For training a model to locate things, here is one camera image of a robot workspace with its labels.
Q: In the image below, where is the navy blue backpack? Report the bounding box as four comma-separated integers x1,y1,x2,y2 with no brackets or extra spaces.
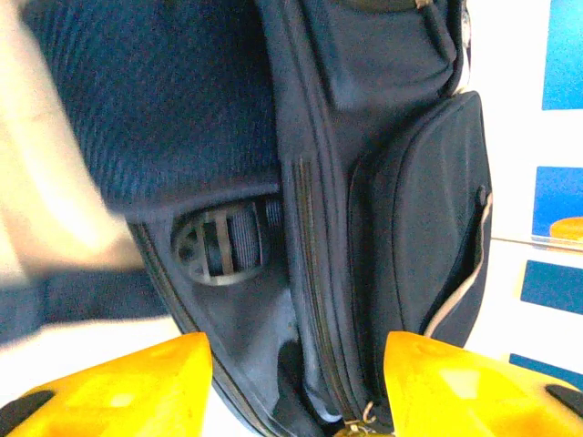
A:
0,0,496,437

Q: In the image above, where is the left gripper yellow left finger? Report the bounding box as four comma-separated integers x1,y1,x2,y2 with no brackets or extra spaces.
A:
0,331,214,437

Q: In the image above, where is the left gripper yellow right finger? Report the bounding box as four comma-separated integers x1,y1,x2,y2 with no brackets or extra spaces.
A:
384,330,583,437

